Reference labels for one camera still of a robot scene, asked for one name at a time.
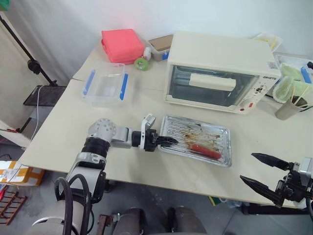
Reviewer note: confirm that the clear container with yellow sticks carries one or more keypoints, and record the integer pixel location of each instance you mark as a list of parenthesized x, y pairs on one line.
[(269, 40)]

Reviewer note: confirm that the pink square box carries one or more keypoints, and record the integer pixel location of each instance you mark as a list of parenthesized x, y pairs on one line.
[(122, 45)]

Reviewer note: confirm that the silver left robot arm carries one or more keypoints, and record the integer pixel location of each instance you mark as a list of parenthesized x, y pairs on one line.
[(119, 137)]

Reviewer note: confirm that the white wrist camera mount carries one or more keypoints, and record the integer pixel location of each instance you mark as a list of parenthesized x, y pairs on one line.
[(306, 169), (148, 122)]

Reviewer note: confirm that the green tape roll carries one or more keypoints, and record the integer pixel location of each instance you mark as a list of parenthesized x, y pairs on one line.
[(141, 64)]

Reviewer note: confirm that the small white bottle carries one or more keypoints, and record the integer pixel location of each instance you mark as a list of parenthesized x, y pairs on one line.
[(147, 52)]

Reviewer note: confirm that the clear container with brown lid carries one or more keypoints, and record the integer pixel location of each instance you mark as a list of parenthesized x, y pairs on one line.
[(160, 45)]

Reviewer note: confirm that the clear bin with blue clip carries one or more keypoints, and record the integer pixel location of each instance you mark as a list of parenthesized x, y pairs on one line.
[(289, 58)]

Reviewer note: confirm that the small black object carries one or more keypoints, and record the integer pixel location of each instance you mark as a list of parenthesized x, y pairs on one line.
[(310, 65)]

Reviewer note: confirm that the clear container with blue clips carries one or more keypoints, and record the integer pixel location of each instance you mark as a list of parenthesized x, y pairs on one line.
[(105, 85)]

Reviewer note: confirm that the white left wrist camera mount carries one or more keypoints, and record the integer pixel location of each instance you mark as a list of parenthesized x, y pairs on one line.
[(148, 122)]

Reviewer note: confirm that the orange cardboard box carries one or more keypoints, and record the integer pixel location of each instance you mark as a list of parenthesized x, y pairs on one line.
[(27, 175)]

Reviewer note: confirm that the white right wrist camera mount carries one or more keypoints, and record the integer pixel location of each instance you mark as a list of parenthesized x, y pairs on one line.
[(306, 169)]

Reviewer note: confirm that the black tripod pole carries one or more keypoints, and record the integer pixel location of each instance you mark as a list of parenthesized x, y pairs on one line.
[(14, 36)]

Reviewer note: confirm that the rusty brown bracket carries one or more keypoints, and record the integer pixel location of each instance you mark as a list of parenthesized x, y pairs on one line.
[(104, 222)]

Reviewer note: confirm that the dark rounded shape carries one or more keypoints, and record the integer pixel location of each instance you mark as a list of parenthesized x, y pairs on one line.
[(129, 220), (185, 220)]

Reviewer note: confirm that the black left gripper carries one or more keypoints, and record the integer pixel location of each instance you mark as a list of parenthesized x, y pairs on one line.
[(150, 142)]

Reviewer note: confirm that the black mesh shelf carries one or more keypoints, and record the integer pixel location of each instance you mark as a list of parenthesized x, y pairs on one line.
[(46, 95)]

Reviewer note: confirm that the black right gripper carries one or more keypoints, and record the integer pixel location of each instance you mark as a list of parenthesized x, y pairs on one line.
[(293, 186)]

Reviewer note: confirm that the black table frame bar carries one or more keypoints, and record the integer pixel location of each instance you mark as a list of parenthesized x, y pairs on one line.
[(269, 209)]

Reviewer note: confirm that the silver metal baking tray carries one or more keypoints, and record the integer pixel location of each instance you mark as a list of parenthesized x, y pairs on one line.
[(210, 132)]

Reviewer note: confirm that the red sausage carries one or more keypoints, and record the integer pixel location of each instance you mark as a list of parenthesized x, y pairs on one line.
[(205, 151)]

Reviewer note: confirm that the cream toaster oven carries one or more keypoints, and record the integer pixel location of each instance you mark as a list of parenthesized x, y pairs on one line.
[(215, 51)]

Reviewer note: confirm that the wooden chopstick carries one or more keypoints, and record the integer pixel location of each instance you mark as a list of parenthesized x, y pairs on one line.
[(303, 93), (292, 94)]

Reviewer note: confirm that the green and yellow packet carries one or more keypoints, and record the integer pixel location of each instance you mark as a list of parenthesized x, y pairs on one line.
[(214, 200)]

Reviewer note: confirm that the green foam net sleeve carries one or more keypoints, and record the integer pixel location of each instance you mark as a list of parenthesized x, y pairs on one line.
[(302, 86), (282, 89), (291, 71)]

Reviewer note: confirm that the grey cup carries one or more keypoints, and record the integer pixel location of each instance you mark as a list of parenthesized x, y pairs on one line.
[(286, 110)]

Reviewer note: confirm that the green box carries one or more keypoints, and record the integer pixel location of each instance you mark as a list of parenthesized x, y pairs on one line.
[(5, 3)]

